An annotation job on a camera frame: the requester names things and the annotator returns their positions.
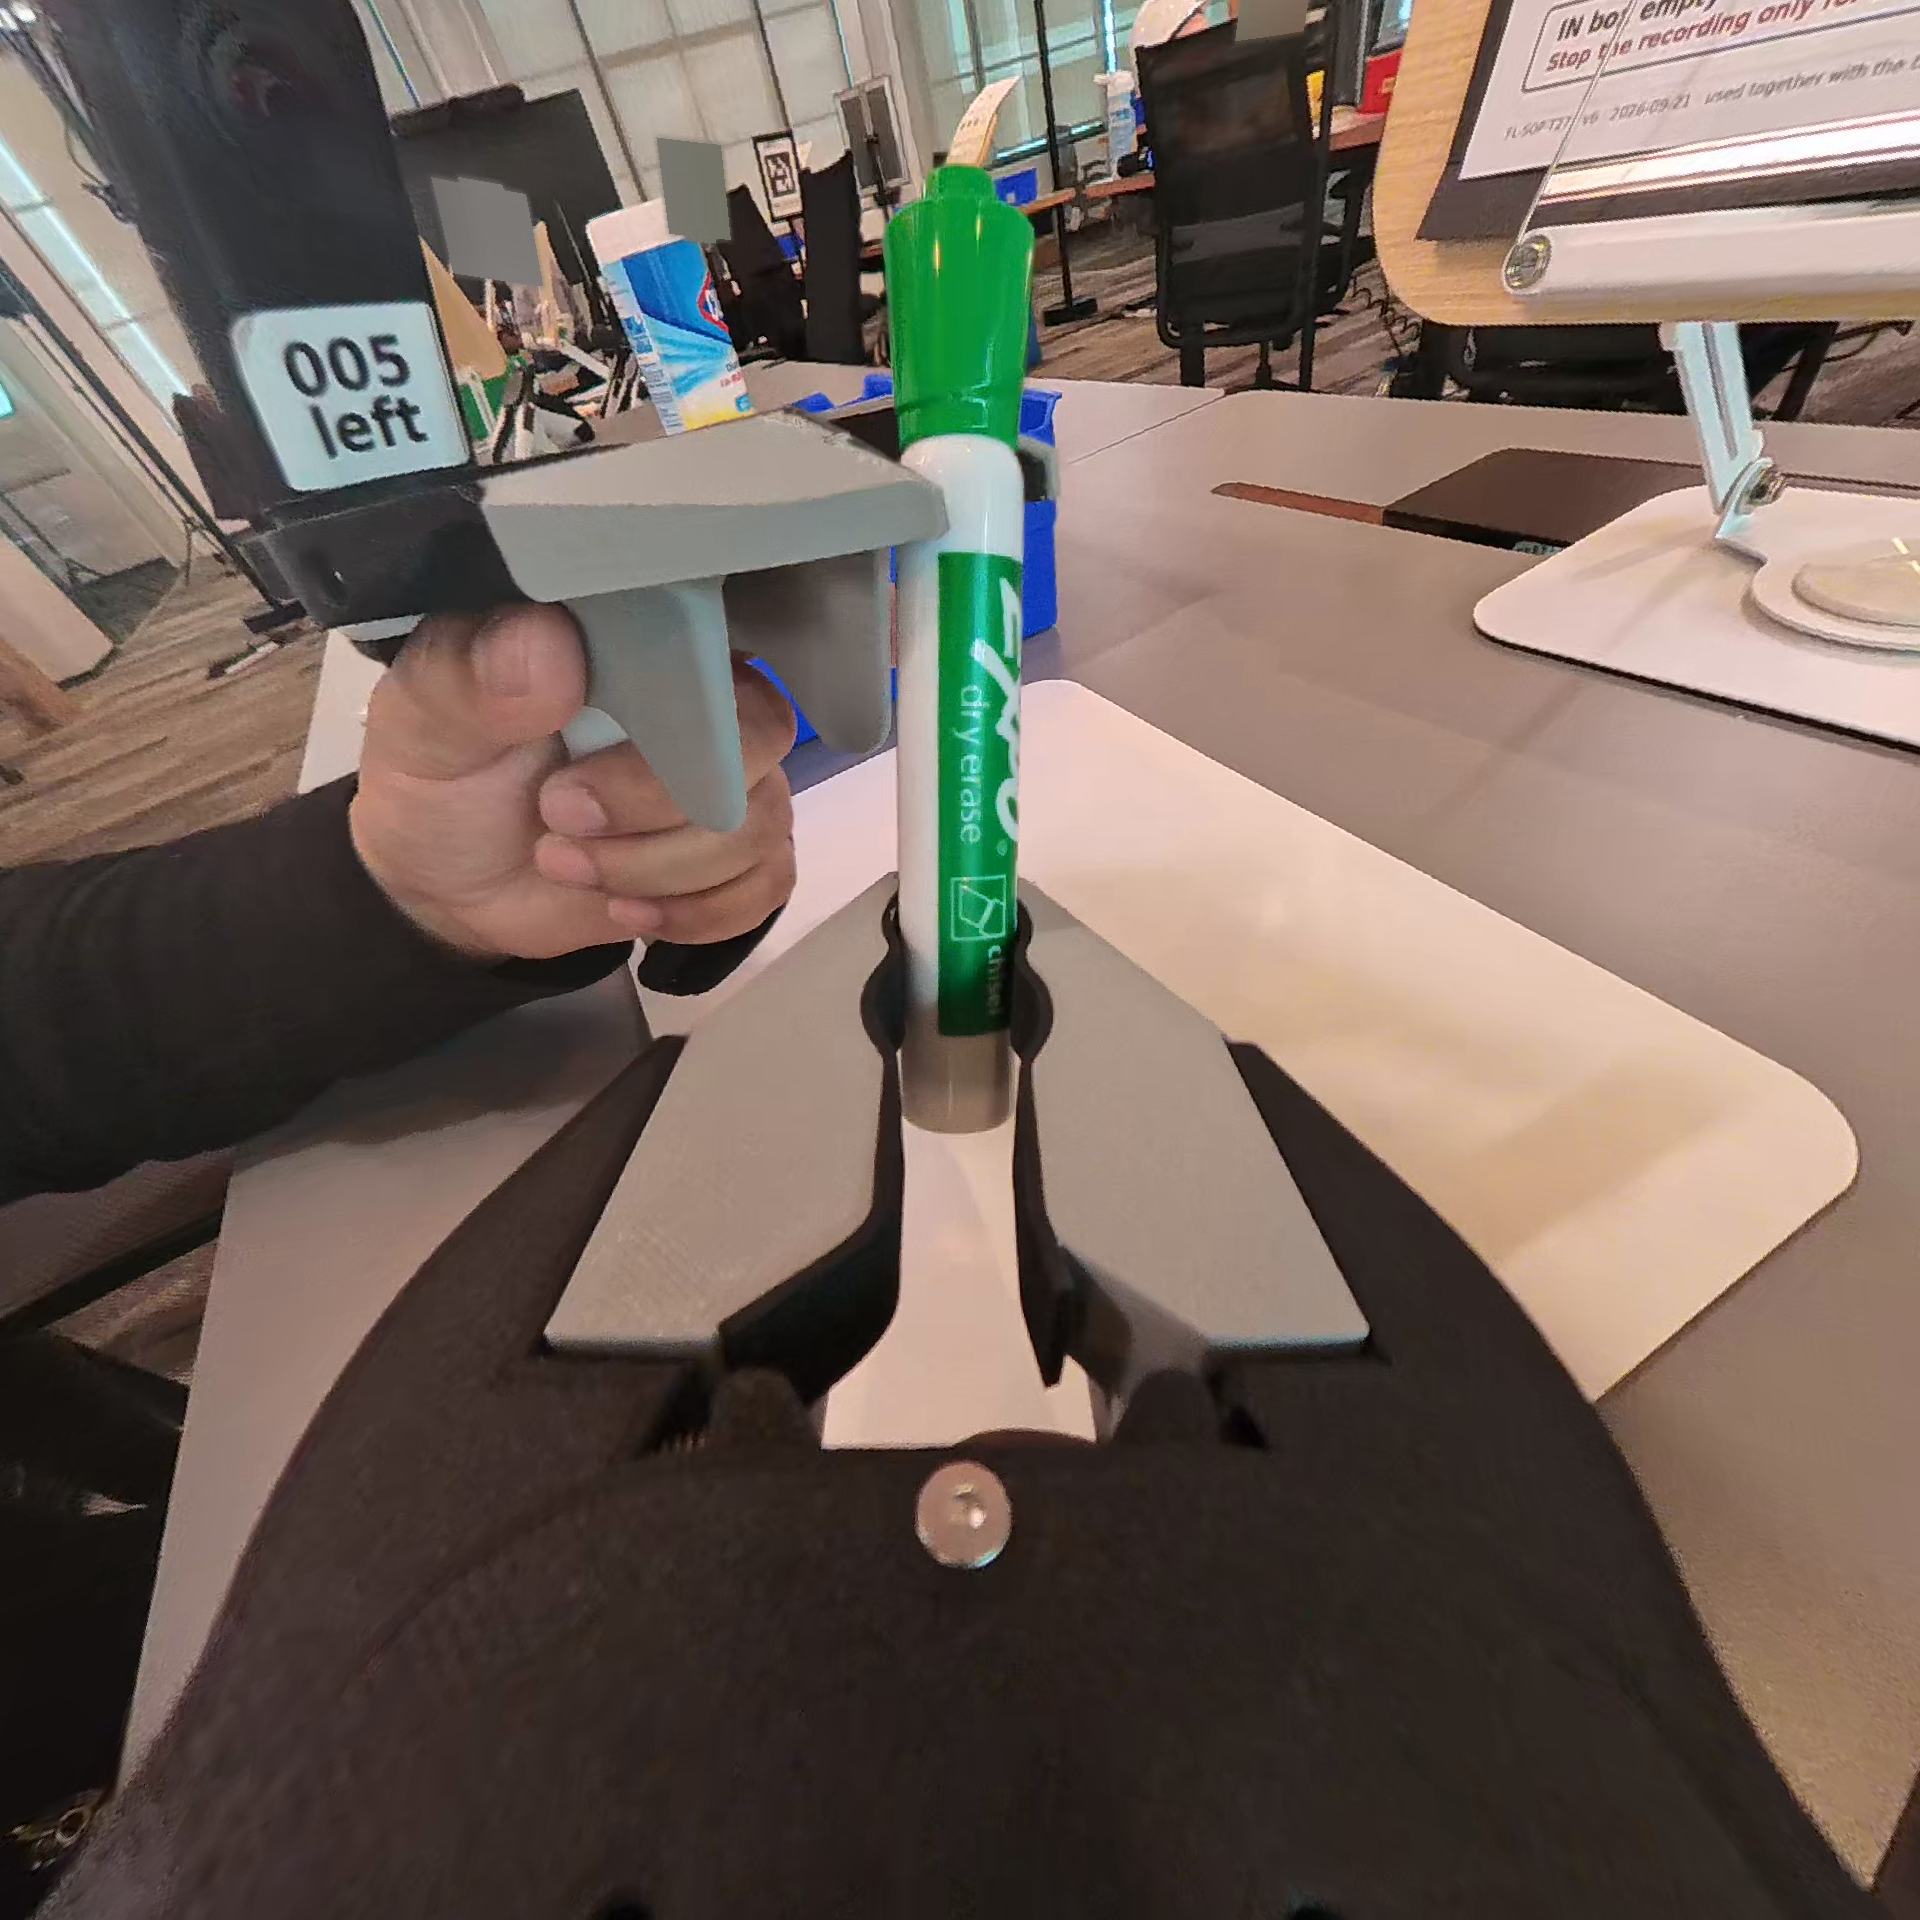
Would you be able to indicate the green marker cap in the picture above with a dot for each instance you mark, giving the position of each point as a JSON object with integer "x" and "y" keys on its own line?
{"x": 958, "y": 330}

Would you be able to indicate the small black white tag sign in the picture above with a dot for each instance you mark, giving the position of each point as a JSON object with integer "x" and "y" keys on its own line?
{"x": 775, "y": 176}

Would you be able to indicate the large blue plastic bin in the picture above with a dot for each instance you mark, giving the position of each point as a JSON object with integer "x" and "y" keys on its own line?
{"x": 1037, "y": 572}

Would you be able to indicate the white printed sign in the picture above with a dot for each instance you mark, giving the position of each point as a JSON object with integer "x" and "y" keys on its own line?
{"x": 984, "y": 117}

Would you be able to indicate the person's left forearm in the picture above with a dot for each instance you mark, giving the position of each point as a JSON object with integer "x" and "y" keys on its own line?
{"x": 176, "y": 987}

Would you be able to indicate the black white device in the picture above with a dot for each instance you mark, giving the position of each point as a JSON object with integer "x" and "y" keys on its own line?
{"x": 528, "y": 409}

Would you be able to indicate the white framed panel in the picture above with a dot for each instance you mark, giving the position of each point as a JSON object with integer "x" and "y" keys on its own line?
{"x": 1727, "y": 150}

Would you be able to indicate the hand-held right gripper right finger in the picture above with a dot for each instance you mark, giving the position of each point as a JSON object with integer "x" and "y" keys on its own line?
{"x": 1201, "y": 1200}

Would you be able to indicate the white dry-erase marker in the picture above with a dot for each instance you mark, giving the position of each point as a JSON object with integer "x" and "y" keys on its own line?
{"x": 964, "y": 747}

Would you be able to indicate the tan board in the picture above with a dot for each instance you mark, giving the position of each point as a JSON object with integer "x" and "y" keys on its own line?
{"x": 453, "y": 320}

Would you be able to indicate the black television screen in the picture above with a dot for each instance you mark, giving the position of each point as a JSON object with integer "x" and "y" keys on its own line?
{"x": 510, "y": 150}

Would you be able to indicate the small blue plastic bin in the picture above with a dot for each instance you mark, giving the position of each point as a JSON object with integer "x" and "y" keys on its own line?
{"x": 1021, "y": 188}

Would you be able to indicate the black mesh office chair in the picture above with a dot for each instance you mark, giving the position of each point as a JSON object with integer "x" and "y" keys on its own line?
{"x": 836, "y": 267}
{"x": 1247, "y": 192}

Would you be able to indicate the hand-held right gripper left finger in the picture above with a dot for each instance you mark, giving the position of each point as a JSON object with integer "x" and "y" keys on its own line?
{"x": 721, "y": 1184}

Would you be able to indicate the wipes canister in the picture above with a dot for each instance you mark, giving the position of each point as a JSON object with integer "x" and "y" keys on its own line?
{"x": 675, "y": 344}

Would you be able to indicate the white hard hat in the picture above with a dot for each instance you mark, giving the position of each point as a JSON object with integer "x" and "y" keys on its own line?
{"x": 1172, "y": 18}

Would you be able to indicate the person's left hand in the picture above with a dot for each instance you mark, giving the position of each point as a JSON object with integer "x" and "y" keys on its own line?
{"x": 452, "y": 813}

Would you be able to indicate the white whiteboard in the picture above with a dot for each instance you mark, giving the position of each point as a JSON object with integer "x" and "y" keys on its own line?
{"x": 1353, "y": 970}

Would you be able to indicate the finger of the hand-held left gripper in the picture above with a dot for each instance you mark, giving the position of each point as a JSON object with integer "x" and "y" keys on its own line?
{"x": 1044, "y": 464}
{"x": 721, "y": 503}

